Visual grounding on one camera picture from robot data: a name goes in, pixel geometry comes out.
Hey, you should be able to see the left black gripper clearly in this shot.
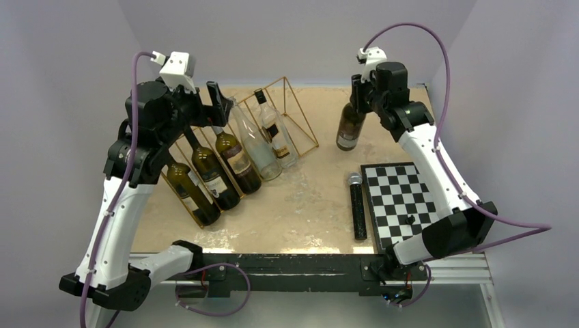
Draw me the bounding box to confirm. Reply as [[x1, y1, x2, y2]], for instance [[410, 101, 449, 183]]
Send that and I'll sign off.
[[158, 76, 231, 148]]

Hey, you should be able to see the dark wine bottle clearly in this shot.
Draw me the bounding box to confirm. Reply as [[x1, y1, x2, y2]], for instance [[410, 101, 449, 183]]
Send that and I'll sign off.
[[167, 156, 221, 226], [184, 127, 240, 210], [336, 102, 366, 151]]

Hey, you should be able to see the clear glass bottle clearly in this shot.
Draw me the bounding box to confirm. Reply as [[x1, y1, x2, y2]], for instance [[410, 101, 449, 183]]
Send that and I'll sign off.
[[229, 97, 282, 181]]

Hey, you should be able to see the clear whisky bottle black cap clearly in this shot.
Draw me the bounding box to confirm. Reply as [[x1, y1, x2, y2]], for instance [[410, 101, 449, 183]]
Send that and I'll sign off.
[[254, 89, 298, 168]]

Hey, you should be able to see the green wine bottle silver neck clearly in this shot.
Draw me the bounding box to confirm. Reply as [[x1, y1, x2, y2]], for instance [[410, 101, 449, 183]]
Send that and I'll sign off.
[[212, 126, 262, 194]]

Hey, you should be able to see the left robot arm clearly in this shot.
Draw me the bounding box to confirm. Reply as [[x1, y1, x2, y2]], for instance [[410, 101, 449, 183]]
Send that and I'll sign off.
[[59, 79, 233, 311]]

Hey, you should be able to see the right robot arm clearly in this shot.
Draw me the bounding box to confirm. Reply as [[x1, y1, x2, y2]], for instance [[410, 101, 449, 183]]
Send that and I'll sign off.
[[351, 60, 497, 278]]

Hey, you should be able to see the black microphone silver head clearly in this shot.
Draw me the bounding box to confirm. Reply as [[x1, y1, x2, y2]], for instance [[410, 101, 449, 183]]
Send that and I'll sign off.
[[348, 172, 367, 241]]

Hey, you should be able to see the black white chessboard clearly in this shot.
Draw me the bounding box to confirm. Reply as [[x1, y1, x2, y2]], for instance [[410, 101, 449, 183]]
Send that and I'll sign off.
[[361, 162, 439, 253]]

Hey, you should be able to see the black chess piece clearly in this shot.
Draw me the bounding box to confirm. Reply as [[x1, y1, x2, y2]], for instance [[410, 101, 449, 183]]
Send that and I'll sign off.
[[406, 215, 416, 225]]

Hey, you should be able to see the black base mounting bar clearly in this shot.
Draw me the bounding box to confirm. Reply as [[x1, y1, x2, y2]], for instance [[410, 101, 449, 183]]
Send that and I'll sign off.
[[175, 254, 427, 297]]

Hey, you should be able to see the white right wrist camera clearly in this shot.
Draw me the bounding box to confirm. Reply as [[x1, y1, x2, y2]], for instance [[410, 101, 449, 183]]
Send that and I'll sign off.
[[356, 46, 387, 83]]

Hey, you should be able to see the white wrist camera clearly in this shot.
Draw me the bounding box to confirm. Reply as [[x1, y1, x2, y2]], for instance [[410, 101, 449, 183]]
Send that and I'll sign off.
[[356, 46, 387, 83], [151, 51, 197, 94]]

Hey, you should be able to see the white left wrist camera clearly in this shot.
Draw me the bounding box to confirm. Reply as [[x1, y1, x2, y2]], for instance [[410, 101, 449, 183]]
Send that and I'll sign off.
[[151, 51, 197, 94]]

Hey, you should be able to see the gold wire wine rack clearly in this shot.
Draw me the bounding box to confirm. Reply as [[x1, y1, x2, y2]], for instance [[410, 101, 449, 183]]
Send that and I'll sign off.
[[160, 77, 320, 229]]

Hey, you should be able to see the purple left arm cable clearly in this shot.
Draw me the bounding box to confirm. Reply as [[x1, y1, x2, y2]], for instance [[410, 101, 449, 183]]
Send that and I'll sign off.
[[79, 51, 157, 328]]

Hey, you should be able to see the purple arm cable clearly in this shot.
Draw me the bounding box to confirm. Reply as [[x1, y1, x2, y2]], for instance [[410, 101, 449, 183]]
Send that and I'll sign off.
[[361, 23, 552, 254], [79, 51, 157, 328]]

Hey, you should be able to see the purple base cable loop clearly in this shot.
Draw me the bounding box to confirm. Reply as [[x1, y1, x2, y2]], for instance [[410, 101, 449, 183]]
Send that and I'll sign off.
[[175, 263, 253, 318]]

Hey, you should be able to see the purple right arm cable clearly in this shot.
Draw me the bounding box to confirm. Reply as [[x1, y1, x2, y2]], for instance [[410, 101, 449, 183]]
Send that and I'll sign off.
[[361, 23, 552, 254]]

